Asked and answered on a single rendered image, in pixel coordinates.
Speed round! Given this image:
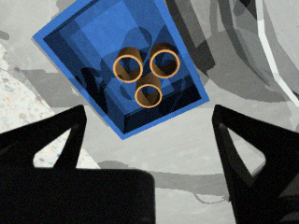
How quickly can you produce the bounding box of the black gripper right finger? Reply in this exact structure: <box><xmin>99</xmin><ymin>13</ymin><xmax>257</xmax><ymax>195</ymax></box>
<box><xmin>212</xmin><ymin>105</ymin><xmax>299</xmax><ymax>224</ymax></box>

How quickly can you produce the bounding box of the blue plastic tray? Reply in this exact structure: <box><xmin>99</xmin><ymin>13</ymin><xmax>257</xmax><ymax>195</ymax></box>
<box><xmin>33</xmin><ymin>0</ymin><xmax>209</xmax><ymax>140</ymax></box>

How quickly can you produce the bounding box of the bronze bushing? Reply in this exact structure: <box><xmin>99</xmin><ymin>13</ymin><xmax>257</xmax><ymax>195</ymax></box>
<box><xmin>135</xmin><ymin>74</ymin><xmax>162</xmax><ymax>107</ymax></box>
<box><xmin>113</xmin><ymin>47</ymin><xmax>143</xmax><ymax>83</ymax></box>
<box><xmin>149</xmin><ymin>42</ymin><xmax>179</xmax><ymax>78</ymax></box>

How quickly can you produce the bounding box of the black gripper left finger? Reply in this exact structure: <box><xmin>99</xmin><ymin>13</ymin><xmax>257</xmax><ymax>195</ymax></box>
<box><xmin>0</xmin><ymin>105</ymin><xmax>87</xmax><ymax>168</ymax></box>

